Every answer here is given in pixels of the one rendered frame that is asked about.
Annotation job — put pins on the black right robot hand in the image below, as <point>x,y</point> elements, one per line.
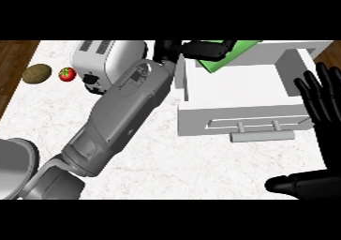
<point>332,140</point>

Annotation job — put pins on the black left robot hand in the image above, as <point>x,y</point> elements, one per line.
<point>202,49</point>

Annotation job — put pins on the green cup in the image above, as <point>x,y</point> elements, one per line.
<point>220,65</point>

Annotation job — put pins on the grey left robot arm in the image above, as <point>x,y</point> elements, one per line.
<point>118,115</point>

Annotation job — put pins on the white open drawer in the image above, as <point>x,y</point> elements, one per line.
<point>237,86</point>

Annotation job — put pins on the white drawer front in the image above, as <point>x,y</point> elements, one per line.
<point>196,120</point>

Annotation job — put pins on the white cabinet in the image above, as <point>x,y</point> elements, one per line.
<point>292,45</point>

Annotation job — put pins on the white toaster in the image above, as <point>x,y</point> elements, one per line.
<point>111,59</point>

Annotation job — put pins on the red tomato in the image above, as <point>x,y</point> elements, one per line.
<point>66,75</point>

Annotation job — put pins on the brown potato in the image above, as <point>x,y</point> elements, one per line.
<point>35,74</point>

